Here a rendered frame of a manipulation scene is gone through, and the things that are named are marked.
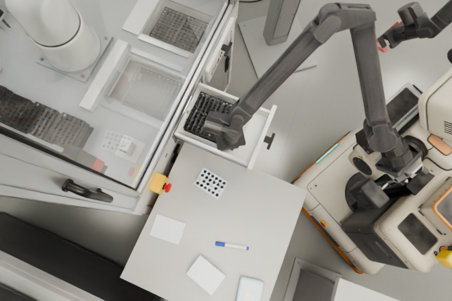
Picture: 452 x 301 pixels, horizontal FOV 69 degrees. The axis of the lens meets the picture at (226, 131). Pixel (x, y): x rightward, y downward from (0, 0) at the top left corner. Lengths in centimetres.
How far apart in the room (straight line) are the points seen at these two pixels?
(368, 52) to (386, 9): 210
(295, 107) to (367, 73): 146
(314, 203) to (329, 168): 23
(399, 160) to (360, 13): 47
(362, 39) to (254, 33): 170
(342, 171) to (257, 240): 83
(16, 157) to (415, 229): 142
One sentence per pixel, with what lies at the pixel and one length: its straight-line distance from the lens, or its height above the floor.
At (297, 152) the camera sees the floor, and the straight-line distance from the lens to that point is 230.
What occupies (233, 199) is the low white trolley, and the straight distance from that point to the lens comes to 143.
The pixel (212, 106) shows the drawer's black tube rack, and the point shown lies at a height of 90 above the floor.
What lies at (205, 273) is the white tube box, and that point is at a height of 81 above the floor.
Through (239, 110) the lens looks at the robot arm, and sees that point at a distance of 99.
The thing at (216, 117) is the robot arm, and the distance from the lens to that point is 105.
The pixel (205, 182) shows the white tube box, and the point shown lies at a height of 80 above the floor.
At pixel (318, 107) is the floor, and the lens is 243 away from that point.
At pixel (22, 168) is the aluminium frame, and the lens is 58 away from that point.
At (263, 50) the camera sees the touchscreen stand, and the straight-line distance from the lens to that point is 250.
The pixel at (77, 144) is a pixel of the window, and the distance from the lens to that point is 71.
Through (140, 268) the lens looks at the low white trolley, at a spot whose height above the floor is 76.
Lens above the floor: 218
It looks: 74 degrees down
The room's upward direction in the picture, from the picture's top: 5 degrees clockwise
